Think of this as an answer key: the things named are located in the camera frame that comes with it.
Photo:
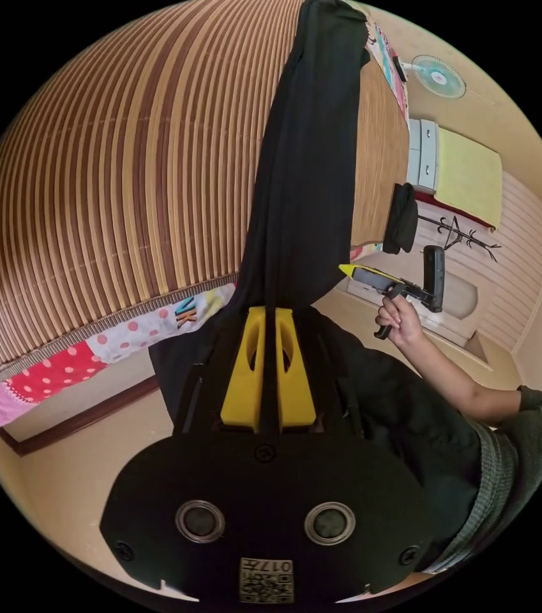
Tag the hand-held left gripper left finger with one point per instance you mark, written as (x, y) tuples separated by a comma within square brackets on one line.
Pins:
[(244, 383)]

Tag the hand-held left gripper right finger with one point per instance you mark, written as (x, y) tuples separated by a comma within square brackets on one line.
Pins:
[(294, 388)]

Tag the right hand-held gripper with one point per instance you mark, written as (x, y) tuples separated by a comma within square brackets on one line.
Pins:
[(380, 282)]

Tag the black pants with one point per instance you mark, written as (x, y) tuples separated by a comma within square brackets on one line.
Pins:
[(304, 191)]

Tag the person's right forearm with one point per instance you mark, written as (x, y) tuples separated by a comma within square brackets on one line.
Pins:
[(462, 378)]

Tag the person's right hand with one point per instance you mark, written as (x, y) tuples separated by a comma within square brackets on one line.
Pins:
[(404, 323)]

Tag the black garment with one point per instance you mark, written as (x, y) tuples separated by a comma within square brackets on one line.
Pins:
[(401, 218)]

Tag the black coat rack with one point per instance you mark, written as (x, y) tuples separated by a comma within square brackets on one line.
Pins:
[(460, 234)]

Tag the white cupboard with drawers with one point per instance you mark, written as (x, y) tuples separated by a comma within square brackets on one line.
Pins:
[(423, 153)]

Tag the yellow cloth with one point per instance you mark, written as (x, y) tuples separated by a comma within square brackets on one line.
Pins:
[(469, 177)]

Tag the white electric fan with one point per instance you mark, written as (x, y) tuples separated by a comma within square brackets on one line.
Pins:
[(436, 76)]

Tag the person's body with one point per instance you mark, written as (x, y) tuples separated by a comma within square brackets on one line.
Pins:
[(515, 460)]

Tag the bed with striped woven mat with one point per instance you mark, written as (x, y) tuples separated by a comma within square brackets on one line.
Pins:
[(108, 167)]

